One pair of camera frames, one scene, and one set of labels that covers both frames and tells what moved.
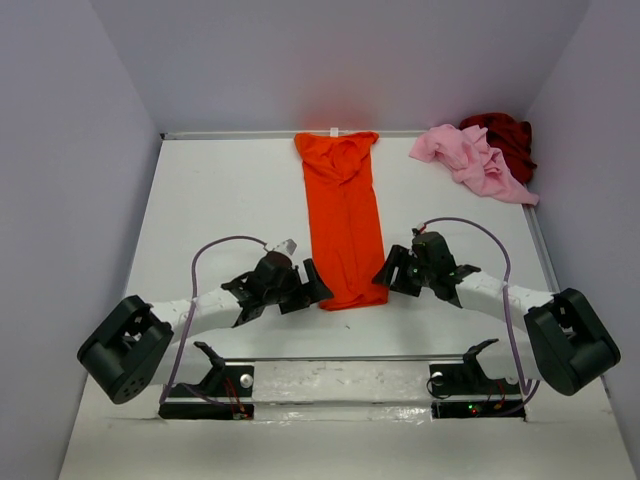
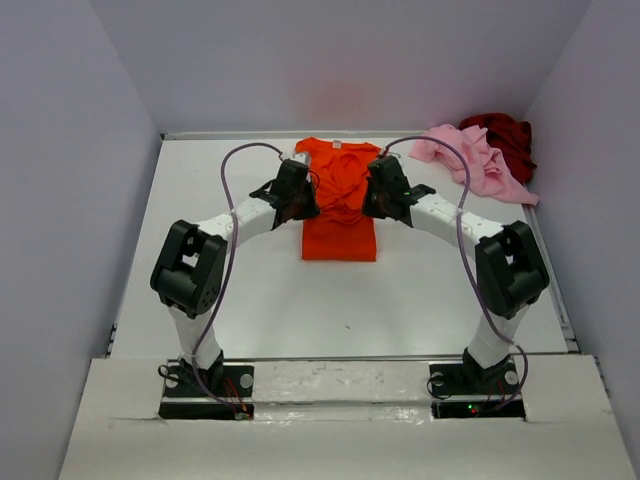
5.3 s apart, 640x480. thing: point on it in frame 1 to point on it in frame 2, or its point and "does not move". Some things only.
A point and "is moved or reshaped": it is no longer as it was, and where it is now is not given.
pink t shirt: (472, 160) does not move
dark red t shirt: (512, 136) does not move
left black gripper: (298, 287) to (298, 204)
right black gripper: (400, 272) to (382, 203)
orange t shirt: (341, 174) is moved or reshaped
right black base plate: (468, 379) does not move
